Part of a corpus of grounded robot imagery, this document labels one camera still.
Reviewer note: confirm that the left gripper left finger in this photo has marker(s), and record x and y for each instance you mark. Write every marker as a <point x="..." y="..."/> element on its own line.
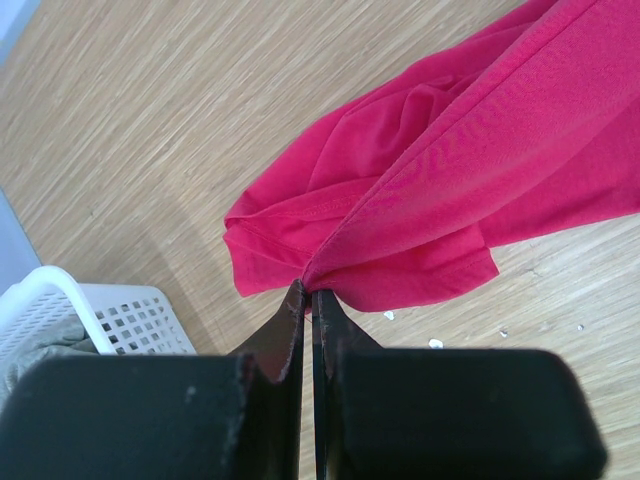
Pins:
<point x="164" y="417"/>

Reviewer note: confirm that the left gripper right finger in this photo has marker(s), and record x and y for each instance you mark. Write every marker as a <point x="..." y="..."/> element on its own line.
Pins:
<point x="408" y="413"/>

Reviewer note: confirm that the red t shirt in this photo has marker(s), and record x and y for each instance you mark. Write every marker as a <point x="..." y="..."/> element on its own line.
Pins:
<point x="397" y="198"/>

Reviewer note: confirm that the white perforated plastic basket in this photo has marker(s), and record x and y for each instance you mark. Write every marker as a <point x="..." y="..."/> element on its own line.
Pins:
<point x="118" y="319"/>

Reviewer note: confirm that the grey t shirt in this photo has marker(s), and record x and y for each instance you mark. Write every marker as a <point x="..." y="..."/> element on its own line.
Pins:
<point x="67" y="338"/>

